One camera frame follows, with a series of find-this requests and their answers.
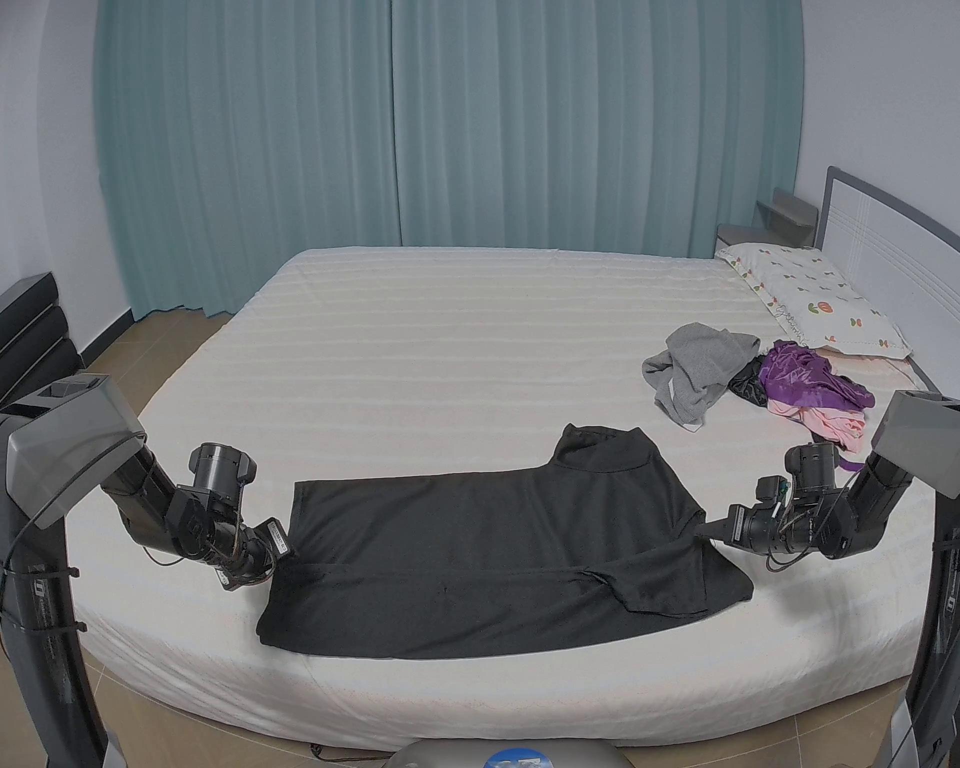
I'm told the bed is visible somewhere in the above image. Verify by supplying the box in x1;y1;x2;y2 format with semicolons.
63;166;960;751

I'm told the blue-green curtain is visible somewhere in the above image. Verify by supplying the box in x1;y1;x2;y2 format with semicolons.
390;0;804;260
93;0;406;316

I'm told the pile of clothes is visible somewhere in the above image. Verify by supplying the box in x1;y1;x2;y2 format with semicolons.
729;339;877;474

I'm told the black chest of drawers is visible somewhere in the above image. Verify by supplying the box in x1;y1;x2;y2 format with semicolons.
0;272;85;406

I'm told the white printed pillow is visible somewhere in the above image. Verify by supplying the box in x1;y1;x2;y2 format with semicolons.
716;242;912;360

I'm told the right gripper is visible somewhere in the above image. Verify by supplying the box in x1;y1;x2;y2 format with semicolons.
723;503;783;557

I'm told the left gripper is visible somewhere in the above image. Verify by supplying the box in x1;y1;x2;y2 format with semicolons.
252;515;296;581

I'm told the grey garment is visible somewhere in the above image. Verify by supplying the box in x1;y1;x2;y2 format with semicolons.
642;322;762;431

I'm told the black T-shirt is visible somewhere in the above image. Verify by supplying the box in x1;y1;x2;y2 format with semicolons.
255;423;755;661

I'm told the grey bedside table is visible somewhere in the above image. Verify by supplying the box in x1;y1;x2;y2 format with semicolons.
716;187;819;252

